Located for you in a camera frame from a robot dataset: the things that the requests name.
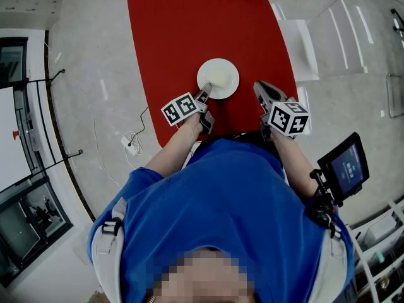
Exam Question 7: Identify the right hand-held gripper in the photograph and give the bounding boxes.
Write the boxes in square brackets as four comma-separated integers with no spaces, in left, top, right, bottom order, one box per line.
[253,80,312,141]

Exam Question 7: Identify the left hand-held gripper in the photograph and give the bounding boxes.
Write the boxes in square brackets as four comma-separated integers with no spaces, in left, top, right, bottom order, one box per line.
[160,82,216,135]

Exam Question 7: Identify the white round plate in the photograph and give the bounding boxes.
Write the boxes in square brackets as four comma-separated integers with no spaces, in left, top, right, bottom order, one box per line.
[196,57,241,100]

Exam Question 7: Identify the person's left forearm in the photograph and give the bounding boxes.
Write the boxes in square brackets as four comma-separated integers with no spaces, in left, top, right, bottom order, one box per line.
[145,114,205,179]

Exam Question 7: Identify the person's right forearm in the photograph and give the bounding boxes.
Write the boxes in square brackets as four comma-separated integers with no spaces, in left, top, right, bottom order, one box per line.
[271,133,318,200]

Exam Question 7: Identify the red tablecloth table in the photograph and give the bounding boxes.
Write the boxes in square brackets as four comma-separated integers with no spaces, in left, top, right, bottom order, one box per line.
[126,0,299,149]

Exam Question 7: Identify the black trousers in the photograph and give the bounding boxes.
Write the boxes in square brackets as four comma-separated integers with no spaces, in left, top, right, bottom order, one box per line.
[217,131,282,160]

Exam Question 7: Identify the clear chair white seat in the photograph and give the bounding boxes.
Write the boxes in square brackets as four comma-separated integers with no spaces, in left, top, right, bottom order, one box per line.
[271,0,369,81]

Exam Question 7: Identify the white power strip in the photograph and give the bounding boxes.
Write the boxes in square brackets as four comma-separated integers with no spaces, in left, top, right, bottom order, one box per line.
[121,131,143,157]

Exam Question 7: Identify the black handheld screen device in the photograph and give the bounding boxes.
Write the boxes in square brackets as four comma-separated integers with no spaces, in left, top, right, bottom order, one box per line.
[317,131,370,204]

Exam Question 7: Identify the blue shirt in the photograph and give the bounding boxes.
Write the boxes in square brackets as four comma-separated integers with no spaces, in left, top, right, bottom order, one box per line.
[87,138,355,303]

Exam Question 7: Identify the clear acrylic chair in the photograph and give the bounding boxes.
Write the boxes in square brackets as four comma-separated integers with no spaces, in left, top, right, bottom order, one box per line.
[385,73,404,119]

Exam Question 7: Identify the black metal railing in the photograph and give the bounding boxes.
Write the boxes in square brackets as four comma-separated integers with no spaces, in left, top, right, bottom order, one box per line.
[14,69,85,182]

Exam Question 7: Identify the white shelf rack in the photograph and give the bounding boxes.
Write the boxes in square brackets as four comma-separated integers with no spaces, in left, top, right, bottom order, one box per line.
[348,197,404,303]

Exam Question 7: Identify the black power cable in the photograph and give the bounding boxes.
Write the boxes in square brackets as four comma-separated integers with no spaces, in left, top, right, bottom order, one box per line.
[127,105,150,147]

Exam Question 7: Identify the black strap buckle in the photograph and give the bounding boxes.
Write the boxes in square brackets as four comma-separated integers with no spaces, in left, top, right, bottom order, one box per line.
[101,221,122,237]

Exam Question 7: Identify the white shoulder strap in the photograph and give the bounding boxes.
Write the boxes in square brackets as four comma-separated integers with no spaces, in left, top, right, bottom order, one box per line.
[320,229,348,303]
[90,197,129,303]

